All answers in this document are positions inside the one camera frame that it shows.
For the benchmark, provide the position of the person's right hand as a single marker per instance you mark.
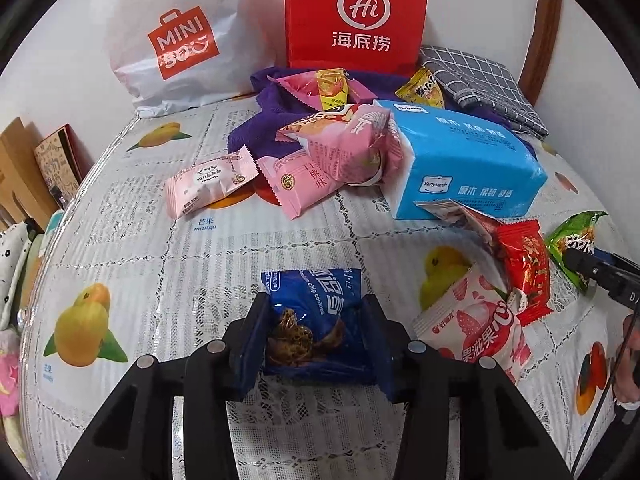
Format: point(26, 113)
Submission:
point(625, 388)

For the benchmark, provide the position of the green triangular snack packet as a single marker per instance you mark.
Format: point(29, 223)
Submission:
point(577, 232)

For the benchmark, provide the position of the blue tissue pack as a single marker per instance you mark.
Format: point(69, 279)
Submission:
point(448, 155)

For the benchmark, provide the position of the white Miniso plastic bag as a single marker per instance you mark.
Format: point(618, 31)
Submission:
point(172, 55)

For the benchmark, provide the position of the white fruit print tablecloth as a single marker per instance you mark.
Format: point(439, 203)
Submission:
point(176, 284)

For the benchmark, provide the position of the pink peach flavour packet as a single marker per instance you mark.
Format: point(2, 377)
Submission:
point(297, 181)

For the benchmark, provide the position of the pink yellow chip bag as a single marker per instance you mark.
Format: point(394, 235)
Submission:
point(325, 89)

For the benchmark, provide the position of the white red sausage packet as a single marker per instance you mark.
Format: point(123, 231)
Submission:
point(465, 217)

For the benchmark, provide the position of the white strawberry candy bag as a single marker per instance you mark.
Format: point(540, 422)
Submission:
point(471, 322)

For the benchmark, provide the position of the yellow triangular snack packet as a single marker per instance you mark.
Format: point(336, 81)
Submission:
point(422, 88)

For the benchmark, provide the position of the large pink snack bag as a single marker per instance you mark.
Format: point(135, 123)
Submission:
point(358, 145)

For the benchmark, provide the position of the white dotted pillow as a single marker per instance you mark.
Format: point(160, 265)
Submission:
point(20, 247)

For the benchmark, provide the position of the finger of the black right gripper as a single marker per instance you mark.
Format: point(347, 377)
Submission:
point(617, 264)
point(624, 291)

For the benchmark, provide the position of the red Haidilao paper bag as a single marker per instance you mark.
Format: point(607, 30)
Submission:
point(379, 36)

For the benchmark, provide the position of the grey checked folded cloth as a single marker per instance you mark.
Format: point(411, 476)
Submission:
point(471, 80)

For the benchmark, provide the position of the dark blue snack packet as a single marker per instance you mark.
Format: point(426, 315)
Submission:
point(321, 329)

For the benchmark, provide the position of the red snack packet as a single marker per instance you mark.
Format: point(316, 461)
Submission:
point(525, 259)

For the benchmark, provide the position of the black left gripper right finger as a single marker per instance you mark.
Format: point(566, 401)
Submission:
point(500, 437)

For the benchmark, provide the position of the purple towel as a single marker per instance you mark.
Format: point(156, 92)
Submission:
point(279, 108)

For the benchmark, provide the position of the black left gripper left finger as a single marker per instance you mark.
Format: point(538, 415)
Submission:
point(130, 436)

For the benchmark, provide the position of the light pink snack packet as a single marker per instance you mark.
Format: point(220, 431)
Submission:
point(209, 182)

